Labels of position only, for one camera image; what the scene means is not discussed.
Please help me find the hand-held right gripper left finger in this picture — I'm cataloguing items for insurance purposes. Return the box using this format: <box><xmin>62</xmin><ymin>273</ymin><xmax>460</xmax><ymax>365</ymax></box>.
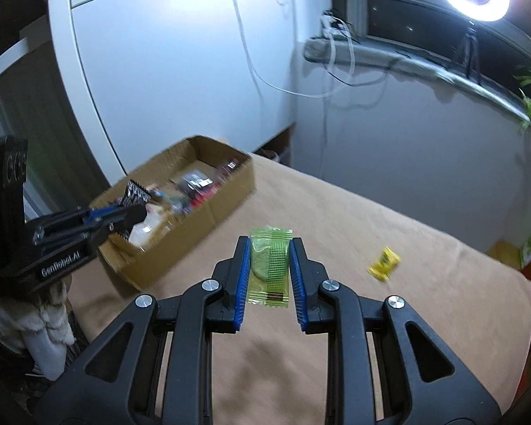
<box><xmin>33</xmin><ymin>236</ymin><xmax>252</xmax><ymax>425</ymax></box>

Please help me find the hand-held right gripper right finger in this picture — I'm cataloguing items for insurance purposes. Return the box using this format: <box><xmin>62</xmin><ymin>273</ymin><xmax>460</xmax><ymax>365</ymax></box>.
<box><xmin>290</xmin><ymin>237</ymin><xmax>502</xmax><ymax>425</ymax></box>

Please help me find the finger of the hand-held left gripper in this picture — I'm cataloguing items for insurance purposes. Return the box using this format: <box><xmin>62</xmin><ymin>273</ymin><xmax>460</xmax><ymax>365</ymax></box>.
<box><xmin>39</xmin><ymin>204</ymin><xmax>149</xmax><ymax>236</ymax></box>
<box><xmin>36</xmin><ymin>225</ymin><xmax>130</xmax><ymax>258</ymax></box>

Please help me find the green snack packet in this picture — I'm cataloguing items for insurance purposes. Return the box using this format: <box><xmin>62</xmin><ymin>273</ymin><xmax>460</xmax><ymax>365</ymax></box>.
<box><xmin>245</xmin><ymin>227</ymin><xmax>294</xmax><ymax>310</ymax></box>

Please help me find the dark silver snack packet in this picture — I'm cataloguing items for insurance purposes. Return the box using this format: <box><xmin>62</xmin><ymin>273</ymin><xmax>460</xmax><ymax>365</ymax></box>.
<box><xmin>123</xmin><ymin>179</ymin><xmax>154</xmax><ymax>208</ymax></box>

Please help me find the dark chocolate bar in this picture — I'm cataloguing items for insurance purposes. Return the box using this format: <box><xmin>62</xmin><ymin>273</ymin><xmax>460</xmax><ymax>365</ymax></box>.
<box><xmin>179</xmin><ymin>171</ymin><xmax>214</xmax><ymax>198</ymax></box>

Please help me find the cardboard box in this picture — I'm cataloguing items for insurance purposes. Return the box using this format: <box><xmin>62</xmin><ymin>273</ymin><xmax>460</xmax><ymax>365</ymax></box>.
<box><xmin>88</xmin><ymin>135</ymin><xmax>256</xmax><ymax>293</ymax></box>

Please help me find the pink snack packet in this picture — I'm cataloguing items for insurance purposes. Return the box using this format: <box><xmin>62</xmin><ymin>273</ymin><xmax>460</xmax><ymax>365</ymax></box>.
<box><xmin>127</xmin><ymin>212</ymin><xmax>170</xmax><ymax>249</ymax></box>

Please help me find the white fleece cloth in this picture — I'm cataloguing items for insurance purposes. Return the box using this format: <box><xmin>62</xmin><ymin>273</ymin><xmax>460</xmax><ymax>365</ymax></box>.
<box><xmin>0</xmin><ymin>282</ymin><xmax>79</xmax><ymax>379</ymax></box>

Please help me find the small yellow candy packet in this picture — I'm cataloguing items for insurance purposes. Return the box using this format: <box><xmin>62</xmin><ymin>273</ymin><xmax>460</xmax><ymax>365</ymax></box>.
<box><xmin>367</xmin><ymin>248</ymin><xmax>401</xmax><ymax>282</ymax></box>

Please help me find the white wardrobe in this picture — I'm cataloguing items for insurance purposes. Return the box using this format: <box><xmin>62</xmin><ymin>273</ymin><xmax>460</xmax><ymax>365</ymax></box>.
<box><xmin>48</xmin><ymin>0</ymin><xmax>302</xmax><ymax>179</ymax></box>

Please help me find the grey window sill cover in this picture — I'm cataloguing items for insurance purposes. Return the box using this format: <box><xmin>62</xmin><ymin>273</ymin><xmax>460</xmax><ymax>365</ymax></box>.
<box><xmin>303</xmin><ymin>37</ymin><xmax>531</xmax><ymax>136</ymax></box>

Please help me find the white power strip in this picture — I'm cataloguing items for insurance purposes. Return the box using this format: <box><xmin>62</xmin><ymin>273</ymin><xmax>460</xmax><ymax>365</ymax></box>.
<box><xmin>320</xmin><ymin>11</ymin><xmax>353</xmax><ymax>39</ymax></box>

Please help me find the black tripod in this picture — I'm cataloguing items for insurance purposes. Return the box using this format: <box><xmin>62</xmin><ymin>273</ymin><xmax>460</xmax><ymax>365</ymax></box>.
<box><xmin>457</xmin><ymin>20</ymin><xmax>484</xmax><ymax>86</ymax></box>

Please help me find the window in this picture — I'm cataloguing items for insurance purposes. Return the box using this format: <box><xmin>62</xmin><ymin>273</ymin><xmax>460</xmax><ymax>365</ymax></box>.
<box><xmin>327</xmin><ymin>0</ymin><xmax>531</xmax><ymax>113</ymax></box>

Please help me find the white flat cable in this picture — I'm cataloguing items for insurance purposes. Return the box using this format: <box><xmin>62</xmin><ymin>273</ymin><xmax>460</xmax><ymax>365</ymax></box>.
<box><xmin>229</xmin><ymin>0</ymin><xmax>355</xmax><ymax>99</ymax></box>

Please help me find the black cable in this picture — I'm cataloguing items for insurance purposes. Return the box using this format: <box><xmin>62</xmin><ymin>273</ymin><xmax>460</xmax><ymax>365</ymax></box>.
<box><xmin>326</xmin><ymin>52</ymin><xmax>395</xmax><ymax>88</ymax></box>

